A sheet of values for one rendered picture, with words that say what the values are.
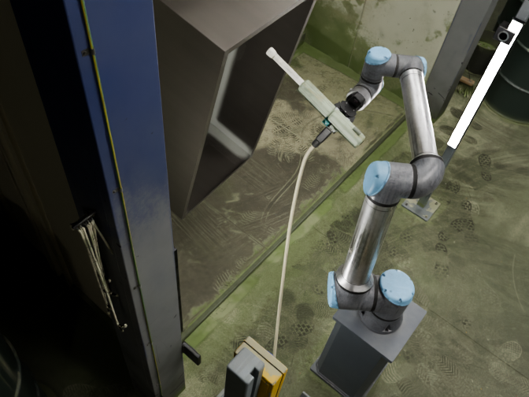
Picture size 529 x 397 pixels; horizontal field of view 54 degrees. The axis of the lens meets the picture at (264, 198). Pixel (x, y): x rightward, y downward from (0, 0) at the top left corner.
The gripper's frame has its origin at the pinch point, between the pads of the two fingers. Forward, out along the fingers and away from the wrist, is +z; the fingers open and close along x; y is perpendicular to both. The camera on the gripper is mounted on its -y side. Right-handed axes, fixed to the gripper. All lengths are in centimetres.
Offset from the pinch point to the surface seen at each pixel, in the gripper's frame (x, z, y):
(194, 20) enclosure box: 58, 20, -9
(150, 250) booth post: 12, 84, 3
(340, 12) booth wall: 55, -203, 113
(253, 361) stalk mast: -23, 101, -37
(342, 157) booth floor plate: -22, -115, 131
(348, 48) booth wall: 33, -202, 131
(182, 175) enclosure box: 33, 20, 71
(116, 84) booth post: 35, 87, -55
